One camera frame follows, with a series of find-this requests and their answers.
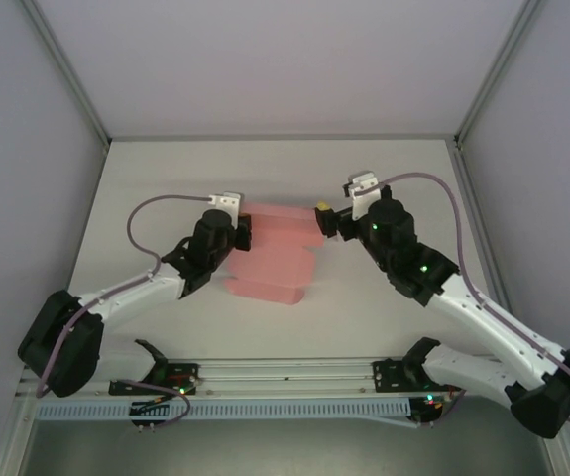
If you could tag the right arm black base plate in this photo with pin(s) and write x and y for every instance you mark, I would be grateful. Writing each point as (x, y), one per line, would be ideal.
(391, 379)

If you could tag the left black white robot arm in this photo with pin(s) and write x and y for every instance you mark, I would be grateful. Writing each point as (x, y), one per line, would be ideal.
(126, 297)

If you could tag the grey metal sheet panel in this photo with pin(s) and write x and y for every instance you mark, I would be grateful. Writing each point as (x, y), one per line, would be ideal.
(284, 448)

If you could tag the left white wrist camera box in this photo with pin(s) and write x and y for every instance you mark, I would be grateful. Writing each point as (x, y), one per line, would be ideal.
(226, 201)

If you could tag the aluminium table side rail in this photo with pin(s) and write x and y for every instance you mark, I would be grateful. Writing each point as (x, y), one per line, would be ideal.
(470, 198)

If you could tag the aluminium frame post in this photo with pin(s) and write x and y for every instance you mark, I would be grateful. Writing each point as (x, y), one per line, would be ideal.
(66, 74)
(500, 74)

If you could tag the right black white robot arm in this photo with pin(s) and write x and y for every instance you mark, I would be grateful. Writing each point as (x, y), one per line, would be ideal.
(492, 327)

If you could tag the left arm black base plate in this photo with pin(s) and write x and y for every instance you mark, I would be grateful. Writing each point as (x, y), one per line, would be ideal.
(126, 387)

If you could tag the aluminium frame crossbar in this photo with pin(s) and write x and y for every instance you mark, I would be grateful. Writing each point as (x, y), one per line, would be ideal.
(284, 137)

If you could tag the pink paper box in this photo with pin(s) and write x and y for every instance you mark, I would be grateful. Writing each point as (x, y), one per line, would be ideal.
(274, 268)

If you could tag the aluminium mounting rail beam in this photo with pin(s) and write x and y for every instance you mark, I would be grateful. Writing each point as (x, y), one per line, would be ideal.
(284, 372)

